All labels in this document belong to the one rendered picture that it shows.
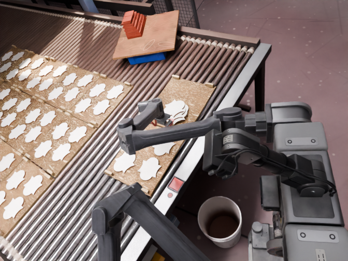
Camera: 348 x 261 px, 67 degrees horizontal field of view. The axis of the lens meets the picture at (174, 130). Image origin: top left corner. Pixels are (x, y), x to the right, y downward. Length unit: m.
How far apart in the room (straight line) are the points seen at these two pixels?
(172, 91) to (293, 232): 1.35
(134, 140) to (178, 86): 1.03
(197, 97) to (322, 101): 1.53
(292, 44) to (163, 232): 3.10
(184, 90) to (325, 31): 2.30
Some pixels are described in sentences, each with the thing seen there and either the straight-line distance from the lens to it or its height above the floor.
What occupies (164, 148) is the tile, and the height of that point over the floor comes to 0.95.
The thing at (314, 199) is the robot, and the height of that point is 1.53.
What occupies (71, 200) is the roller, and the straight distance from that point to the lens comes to 1.72.
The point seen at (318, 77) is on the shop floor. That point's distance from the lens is 3.17.
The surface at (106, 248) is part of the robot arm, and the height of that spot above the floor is 1.52.
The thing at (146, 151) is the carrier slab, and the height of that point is 0.94.
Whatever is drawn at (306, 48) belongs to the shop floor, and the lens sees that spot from 3.50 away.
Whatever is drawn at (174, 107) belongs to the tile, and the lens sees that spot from 1.69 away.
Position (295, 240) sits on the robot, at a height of 1.53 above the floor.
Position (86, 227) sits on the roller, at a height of 0.91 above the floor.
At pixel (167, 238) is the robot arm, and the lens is 0.72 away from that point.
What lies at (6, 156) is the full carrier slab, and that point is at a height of 0.95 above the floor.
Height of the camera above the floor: 2.22
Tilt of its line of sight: 51 degrees down
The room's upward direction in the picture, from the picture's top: 24 degrees counter-clockwise
